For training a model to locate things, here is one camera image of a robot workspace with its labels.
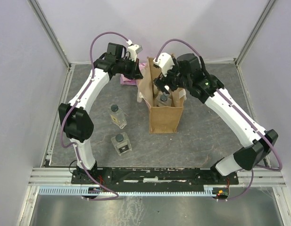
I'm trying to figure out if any aluminium frame post left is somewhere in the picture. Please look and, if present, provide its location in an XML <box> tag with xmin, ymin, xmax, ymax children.
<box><xmin>28</xmin><ymin>0</ymin><xmax>71</xmax><ymax>68</ymax></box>

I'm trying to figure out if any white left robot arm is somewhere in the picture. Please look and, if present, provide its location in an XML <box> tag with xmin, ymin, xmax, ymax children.
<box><xmin>58</xmin><ymin>41</ymin><xmax>143</xmax><ymax>184</ymax></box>

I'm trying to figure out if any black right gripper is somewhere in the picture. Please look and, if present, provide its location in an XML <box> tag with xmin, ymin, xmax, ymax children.
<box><xmin>152</xmin><ymin>58</ymin><xmax>191</xmax><ymax>98</ymax></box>

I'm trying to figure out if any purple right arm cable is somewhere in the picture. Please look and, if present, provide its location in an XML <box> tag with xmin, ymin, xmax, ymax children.
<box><xmin>156</xmin><ymin>39</ymin><xmax>283</xmax><ymax>201</ymax></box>

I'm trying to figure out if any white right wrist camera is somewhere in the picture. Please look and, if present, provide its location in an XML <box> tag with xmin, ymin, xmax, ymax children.
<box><xmin>153</xmin><ymin>52</ymin><xmax>175</xmax><ymax>77</ymax></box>

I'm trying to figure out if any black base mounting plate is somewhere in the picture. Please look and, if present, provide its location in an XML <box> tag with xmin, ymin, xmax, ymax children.
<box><xmin>71</xmin><ymin>166</ymin><xmax>239</xmax><ymax>191</ymax></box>

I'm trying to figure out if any square glass bottle front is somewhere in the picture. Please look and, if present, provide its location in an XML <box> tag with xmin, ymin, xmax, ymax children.
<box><xmin>111</xmin><ymin>132</ymin><xmax>132</xmax><ymax>156</ymax></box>

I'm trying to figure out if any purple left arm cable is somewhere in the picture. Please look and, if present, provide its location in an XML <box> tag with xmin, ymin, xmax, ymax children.
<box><xmin>60</xmin><ymin>32</ymin><xmax>133</xmax><ymax>201</ymax></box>

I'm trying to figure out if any aluminium frame post right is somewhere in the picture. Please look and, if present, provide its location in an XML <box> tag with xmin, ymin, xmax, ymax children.
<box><xmin>234</xmin><ymin>0</ymin><xmax>277</xmax><ymax>67</ymax></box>

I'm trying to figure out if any square glass bottle black label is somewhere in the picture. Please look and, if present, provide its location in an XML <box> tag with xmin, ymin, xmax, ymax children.
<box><xmin>155</xmin><ymin>94</ymin><xmax>172</xmax><ymax>107</ymax></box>

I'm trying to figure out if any pink printed tissue pack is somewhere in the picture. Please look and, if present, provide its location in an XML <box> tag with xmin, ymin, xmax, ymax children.
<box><xmin>120</xmin><ymin>63</ymin><xmax>146</xmax><ymax>86</ymax></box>

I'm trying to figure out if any square glass bottle yellow label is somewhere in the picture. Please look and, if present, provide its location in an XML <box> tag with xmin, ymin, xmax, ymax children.
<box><xmin>109</xmin><ymin>104</ymin><xmax>127</xmax><ymax>129</ymax></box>

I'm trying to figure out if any aluminium frame post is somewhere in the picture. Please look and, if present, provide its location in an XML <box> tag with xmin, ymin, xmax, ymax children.
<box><xmin>234</xmin><ymin>0</ymin><xmax>277</xmax><ymax>67</ymax></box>
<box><xmin>28</xmin><ymin>0</ymin><xmax>71</xmax><ymax>68</ymax></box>

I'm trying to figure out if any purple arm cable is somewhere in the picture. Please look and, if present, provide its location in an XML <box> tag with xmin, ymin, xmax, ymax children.
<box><xmin>156</xmin><ymin>39</ymin><xmax>283</xmax><ymax>201</ymax></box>
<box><xmin>60</xmin><ymin>32</ymin><xmax>133</xmax><ymax>201</ymax></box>

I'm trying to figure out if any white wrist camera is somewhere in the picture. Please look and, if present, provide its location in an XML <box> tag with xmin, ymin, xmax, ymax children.
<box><xmin>126</xmin><ymin>40</ymin><xmax>143</xmax><ymax>62</ymax></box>
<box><xmin>153</xmin><ymin>52</ymin><xmax>175</xmax><ymax>77</ymax></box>

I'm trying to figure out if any aluminium frame rail front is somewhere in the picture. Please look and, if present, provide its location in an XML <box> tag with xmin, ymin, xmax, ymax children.
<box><xmin>28</xmin><ymin>168</ymin><xmax>286</xmax><ymax>187</ymax></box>

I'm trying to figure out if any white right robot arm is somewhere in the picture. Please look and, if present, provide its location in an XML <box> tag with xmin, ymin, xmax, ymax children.
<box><xmin>153</xmin><ymin>53</ymin><xmax>278</xmax><ymax>184</ymax></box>

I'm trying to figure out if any light blue cable duct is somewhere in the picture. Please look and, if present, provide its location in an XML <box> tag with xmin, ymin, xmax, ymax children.
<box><xmin>38</xmin><ymin>185</ymin><xmax>228</xmax><ymax>196</ymax></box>

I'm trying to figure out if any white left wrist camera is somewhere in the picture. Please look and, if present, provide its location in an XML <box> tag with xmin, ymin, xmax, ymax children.
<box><xmin>126</xmin><ymin>40</ymin><xmax>143</xmax><ymax>62</ymax></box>

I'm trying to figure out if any beige canvas tote bag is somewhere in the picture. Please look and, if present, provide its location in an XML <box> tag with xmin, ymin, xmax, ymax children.
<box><xmin>137</xmin><ymin>57</ymin><xmax>186</xmax><ymax>134</ymax></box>

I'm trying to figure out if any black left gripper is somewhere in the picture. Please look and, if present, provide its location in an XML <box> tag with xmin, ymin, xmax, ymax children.
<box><xmin>116</xmin><ymin>56</ymin><xmax>143</xmax><ymax>81</ymax></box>

